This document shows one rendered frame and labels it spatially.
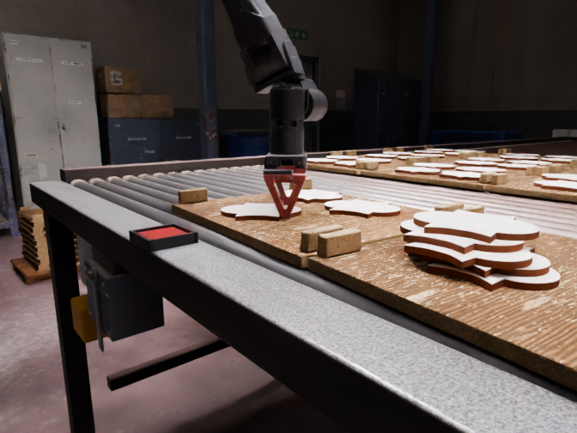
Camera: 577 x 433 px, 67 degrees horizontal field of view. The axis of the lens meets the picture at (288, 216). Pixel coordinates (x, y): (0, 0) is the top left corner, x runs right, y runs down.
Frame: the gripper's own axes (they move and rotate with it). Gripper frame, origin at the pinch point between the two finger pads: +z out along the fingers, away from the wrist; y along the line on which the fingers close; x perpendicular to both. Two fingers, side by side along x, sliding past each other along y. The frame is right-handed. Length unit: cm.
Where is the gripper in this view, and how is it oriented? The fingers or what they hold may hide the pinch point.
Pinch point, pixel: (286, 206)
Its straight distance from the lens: 75.3
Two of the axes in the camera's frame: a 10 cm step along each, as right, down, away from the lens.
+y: -0.5, 2.3, -9.7
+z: -0.1, 9.7, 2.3
